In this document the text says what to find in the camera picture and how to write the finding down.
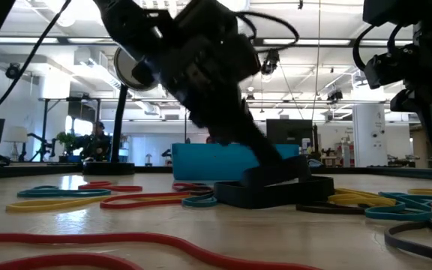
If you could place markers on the thin black rubber band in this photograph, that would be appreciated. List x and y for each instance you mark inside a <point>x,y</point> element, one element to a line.
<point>328,210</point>

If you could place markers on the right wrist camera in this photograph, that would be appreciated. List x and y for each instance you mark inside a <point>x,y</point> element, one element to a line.
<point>388,69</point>

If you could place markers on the black desk lamp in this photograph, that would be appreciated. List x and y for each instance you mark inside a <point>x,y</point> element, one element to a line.
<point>120,127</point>

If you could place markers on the white shade table lamp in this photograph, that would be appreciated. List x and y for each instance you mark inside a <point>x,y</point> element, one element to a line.
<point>15,135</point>

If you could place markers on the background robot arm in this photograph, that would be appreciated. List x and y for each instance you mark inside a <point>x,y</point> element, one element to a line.
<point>38,146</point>

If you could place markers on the wide black rubber band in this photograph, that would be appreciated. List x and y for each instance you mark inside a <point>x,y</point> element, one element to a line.
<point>272,193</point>

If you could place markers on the black background rig frame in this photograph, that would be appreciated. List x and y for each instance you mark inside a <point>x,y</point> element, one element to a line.
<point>45,127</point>

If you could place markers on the blue rubber band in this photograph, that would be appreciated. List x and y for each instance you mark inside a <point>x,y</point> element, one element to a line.
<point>396,214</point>

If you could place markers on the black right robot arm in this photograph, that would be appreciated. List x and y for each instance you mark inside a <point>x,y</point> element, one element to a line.
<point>407,11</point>

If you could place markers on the person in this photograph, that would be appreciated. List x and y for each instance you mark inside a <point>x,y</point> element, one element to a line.
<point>96,144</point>

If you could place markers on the long red rubber band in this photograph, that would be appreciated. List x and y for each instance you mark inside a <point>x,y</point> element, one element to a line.
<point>144,237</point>

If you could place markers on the teal rubber band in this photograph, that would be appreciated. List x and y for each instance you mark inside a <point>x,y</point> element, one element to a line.
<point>201,202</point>
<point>62,192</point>

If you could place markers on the teal plastic bin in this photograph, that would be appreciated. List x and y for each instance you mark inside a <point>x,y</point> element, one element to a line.
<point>208,161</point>

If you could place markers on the white round pillar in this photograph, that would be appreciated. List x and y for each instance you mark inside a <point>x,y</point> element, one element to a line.
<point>369,135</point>

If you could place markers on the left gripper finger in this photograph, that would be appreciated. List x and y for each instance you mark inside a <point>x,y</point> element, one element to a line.
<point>201,120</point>
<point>246,135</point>

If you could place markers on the hanging overhead camera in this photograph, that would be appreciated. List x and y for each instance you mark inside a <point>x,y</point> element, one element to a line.
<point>270,62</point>

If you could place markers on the cluttered background shelf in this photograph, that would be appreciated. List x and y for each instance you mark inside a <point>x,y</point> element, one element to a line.
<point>338,155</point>

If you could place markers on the background potted plant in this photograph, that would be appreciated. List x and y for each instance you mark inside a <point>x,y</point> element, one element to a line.
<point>66,140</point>

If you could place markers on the long yellow rubber band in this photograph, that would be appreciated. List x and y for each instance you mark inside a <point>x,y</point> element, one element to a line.
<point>51,204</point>

